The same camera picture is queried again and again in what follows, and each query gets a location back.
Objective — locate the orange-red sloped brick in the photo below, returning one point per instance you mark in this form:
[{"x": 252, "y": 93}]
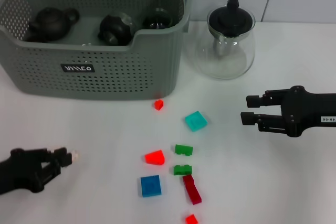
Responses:
[{"x": 155, "y": 157}]

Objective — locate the teal square flat brick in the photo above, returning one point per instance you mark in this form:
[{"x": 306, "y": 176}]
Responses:
[{"x": 196, "y": 121}]

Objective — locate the black glass teapot lid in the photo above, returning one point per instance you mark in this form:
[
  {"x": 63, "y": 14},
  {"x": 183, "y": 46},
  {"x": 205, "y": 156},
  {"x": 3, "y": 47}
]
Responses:
[{"x": 231, "y": 18}]

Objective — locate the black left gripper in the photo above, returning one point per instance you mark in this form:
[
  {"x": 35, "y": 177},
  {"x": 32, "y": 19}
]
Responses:
[{"x": 21, "y": 171}]

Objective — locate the dark red long brick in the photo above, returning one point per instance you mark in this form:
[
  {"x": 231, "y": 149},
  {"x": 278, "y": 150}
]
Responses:
[{"x": 191, "y": 188}]

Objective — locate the dark clay teapot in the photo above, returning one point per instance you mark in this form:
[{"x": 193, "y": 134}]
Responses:
[{"x": 52, "y": 22}]

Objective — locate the blue square flat brick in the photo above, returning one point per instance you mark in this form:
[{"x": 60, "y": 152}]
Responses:
[{"x": 151, "y": 186}]

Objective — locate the white toy brick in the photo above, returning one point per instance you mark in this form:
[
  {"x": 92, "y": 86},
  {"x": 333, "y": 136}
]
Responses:
[{"x": 75, "y": 155}]

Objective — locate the green toy brick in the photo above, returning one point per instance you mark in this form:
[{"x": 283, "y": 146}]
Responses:
[
  {"x": 183, "y": 150},
  {"x": 183, "y": 170}
]

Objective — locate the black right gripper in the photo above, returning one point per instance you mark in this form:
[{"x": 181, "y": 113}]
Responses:
[{"x": 304, "y": 111}]

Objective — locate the bright red toy brick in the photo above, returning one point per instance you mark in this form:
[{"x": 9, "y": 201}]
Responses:
[{"x": 191, "y": 219}]

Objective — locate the small red cube brick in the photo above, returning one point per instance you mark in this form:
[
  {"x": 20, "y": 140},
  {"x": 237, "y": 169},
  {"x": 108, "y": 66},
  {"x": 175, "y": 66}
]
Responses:
[{"x": 158, "y": 104}]

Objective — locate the clear glass teapot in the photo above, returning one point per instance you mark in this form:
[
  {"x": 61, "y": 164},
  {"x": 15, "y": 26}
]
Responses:
[{"x": 233, "y": 61}]

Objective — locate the steel tea infuser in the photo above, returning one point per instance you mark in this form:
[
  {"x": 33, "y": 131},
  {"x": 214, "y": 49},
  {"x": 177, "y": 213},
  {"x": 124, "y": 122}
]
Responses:
[{"x": 220, "y": 47}]

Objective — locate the grey-green perforated storage bin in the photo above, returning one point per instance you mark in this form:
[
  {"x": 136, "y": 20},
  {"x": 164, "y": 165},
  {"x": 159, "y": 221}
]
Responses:
[{"x": 105, "y": 77}]

